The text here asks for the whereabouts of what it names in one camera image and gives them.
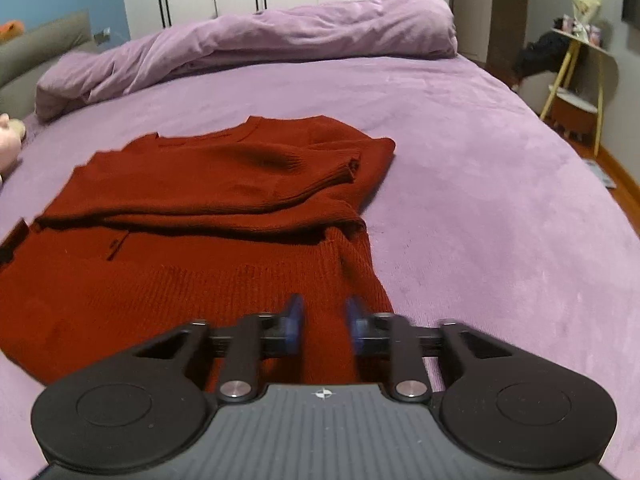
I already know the red knit sweater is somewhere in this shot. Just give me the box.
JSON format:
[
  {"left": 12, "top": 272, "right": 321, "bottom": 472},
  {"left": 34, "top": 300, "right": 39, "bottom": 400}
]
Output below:
[{"left": 1, "top": 116, "right": 395, "bottom": 384}]

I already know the purple bed sheet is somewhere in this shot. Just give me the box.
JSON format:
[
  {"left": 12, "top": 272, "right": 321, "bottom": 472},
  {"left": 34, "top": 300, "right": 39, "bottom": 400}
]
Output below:
[{"left": 1, "top": 58, "right": 639, "bottom": 479}]

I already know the round orange footed stool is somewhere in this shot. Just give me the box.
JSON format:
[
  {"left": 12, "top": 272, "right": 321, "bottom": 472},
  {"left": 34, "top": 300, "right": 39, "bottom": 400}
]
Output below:
[{"left": 551, "top": 89, "right": 598, "bottom": 140}]

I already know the purple rolled duvet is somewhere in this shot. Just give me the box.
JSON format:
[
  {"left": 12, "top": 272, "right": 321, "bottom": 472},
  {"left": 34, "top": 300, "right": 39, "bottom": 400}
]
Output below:
[{"left": 35, "top": 0, "right": 458, "bottom": 122}]

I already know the yellow leg side table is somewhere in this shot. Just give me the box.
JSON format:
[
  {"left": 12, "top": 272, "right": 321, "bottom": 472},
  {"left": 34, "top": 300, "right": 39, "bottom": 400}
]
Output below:
[{"left": 539, "top": 28, "right": 616, "bottom": 159}]

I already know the black garment on table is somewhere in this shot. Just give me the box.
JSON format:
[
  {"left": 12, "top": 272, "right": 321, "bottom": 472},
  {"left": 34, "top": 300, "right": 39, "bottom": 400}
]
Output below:
[{"left": 511, "top": 32, "right": 570, "bottom": 91}]

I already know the pink plush toy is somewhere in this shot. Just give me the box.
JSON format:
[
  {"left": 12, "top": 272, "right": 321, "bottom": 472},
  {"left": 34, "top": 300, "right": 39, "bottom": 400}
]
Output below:
[{"left": 0, "top": 114, "right": 26, "bottom": 180}]

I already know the grey headboard cushion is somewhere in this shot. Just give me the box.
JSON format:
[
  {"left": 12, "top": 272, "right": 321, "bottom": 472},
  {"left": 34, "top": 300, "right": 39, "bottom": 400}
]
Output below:
[{"left": 0, "top": 10, "right": 98, "bottom": 119}]

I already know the cream wrapped bouquet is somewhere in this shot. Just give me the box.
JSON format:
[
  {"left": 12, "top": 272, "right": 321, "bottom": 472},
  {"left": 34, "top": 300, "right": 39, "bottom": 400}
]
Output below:
[{"left": 572, "top": 0, "right": 603, "bottom": 42}]

